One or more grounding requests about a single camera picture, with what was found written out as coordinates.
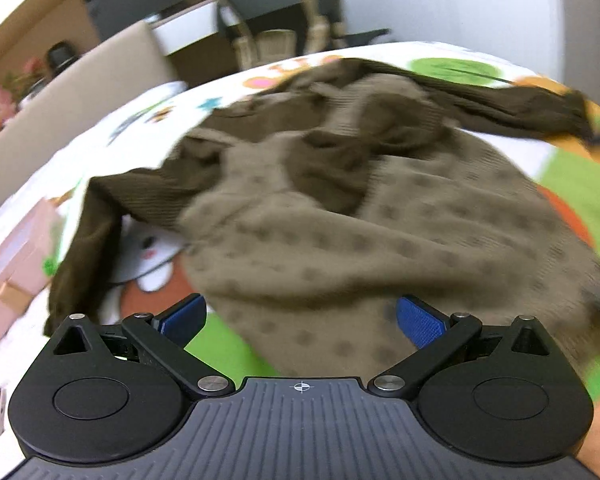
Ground brown polka dot dress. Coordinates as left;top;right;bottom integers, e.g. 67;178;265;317
43;57;600;386

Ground pink cardboard box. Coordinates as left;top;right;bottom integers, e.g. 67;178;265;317
0;200;61;339

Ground colourful cartoon play mat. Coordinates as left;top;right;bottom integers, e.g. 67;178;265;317
40;40;600;401

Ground beige upholstered headboard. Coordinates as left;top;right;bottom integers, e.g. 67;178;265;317
0;21;178;206

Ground pink plush toy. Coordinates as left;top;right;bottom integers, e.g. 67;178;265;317
0;85;17;126

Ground potted plant red leaves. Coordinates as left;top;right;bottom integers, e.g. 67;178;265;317
3;56;45;102

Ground black round appliance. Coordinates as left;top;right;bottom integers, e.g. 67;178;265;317
46;41;80;76

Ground beige mesh office chair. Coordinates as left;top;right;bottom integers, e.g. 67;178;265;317
199;0;391;68

